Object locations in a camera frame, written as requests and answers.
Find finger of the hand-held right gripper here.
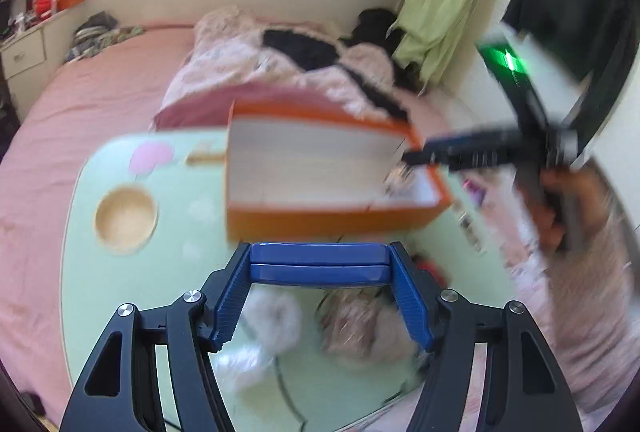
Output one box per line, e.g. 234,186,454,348
402,148,521,173
424,126,521,153

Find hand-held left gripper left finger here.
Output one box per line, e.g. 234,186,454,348
60,242,252,432

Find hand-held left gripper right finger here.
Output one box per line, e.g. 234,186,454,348
389,241,584,432

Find blue case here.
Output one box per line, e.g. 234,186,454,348
249,242,392,285

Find orange cardboard box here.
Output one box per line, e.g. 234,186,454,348
225,99,454,243

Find person's right forearm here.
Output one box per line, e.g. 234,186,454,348
510,194,639,413

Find person's right hand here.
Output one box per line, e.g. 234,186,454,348
531,166,609,255

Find small red item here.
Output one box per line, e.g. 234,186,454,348
414,256,443,279

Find white fluffy plush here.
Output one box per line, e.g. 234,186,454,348
217,289,307,390

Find pinkish fluffy plush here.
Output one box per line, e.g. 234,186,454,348
319,289,423,369

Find small printed cards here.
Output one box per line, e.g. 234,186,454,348
457,179,488,255

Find light green desk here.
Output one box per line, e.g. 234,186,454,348
60,132,523,432

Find round wooden bowl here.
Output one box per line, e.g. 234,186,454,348
94,185,160,255

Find small wooden stick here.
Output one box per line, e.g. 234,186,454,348
185,152,229,166

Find pink heart-shaped pad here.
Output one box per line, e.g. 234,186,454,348
128,142,174,175

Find black clothing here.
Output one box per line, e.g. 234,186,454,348
264,28,351,72

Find pink bed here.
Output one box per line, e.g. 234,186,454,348
0,24,506,413

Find floral pink blanket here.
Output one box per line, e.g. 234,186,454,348
152,6,426,133

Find pile of patterned clothes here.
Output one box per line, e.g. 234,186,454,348
64,12,145,62

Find white nightstand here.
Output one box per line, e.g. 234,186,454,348
0,28,48,81

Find black cable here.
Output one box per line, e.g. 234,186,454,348
274,352,312,432

